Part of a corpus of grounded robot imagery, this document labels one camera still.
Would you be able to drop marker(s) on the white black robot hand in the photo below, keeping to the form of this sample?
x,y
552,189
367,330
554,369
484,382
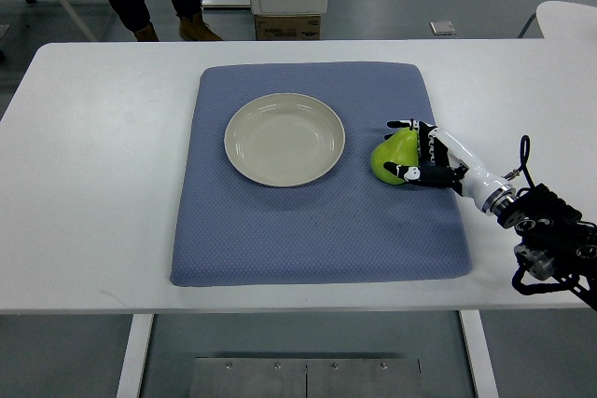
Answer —
x,y
447,163

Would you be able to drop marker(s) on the green pear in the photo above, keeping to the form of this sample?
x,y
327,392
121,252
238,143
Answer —
x,y
401,148

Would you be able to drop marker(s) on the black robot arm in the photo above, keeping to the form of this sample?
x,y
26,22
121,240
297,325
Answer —
x,y
557,251

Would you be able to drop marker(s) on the grey floor plate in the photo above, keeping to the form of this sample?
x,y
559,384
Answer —
x,y
442,28

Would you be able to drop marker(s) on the beige round plate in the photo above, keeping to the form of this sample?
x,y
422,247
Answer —
x,y
284,139

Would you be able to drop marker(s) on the white round side table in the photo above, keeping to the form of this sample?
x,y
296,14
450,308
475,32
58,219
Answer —
x,y
563,20

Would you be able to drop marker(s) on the right white table leg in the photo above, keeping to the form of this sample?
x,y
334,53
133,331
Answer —
x,y
478,356

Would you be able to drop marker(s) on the white table leg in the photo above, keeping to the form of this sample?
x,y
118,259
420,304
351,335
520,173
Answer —
x,y
134,361
478,356

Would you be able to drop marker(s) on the cardboard box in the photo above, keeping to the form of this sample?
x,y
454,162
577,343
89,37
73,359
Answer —
x,y
287,28

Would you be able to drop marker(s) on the left white table leg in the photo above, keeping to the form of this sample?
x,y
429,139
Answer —
x,y
134,361

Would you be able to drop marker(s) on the aluminium rail on floor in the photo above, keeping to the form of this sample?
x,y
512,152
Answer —
x,y
226,4

